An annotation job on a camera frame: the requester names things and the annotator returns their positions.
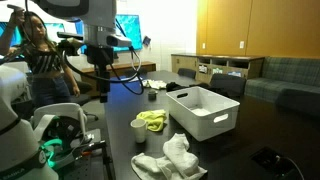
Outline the person in striped top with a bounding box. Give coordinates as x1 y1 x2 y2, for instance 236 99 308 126
0 4 81 108

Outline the blue wall display screen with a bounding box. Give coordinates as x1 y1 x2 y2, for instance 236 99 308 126
44 13 144 55

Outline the black cloth bundle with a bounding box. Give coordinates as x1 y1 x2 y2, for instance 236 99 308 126
165 81 188 93

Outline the crumpled white cloth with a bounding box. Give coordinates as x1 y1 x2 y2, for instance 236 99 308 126
141 79 168 91

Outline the white ceramic mug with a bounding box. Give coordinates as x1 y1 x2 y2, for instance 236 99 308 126
129 118 148 144

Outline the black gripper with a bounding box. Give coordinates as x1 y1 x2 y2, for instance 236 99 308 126
87 45 116 104

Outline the yellow towel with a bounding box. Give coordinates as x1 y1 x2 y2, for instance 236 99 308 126
135 109 168 133

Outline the black office chair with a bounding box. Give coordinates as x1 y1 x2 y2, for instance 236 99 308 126
177 67 197 80
64 79 100 122
209 73 247 98

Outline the wooden sideboard with shelves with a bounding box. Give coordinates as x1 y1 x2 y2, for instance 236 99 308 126
170 53 266 85

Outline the white towel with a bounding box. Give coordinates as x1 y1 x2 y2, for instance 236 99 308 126
130 132 208 180

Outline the wrist mounted camera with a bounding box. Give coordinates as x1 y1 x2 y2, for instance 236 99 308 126
105 34 133 48

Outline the wooden low TV cabinet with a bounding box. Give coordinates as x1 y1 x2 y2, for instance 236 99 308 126
79 60 157 98

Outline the black camera on stand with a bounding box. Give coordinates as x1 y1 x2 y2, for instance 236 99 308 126
56 31 85 42

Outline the grey plaid sofa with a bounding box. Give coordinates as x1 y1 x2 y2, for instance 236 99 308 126
244 55 320 117

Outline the white plastic basket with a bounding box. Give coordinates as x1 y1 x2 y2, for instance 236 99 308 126
165 85 241 142

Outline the black mounting platform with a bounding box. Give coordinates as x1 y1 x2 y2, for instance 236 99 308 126
56 128 116 180

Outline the grey tape roll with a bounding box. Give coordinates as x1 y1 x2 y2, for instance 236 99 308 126
147 89 158 101

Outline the table power outlet box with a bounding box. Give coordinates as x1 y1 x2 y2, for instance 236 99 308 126
250 146 306 180

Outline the dark wall control panel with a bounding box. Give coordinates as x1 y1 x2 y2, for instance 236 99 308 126
142 35 152 47

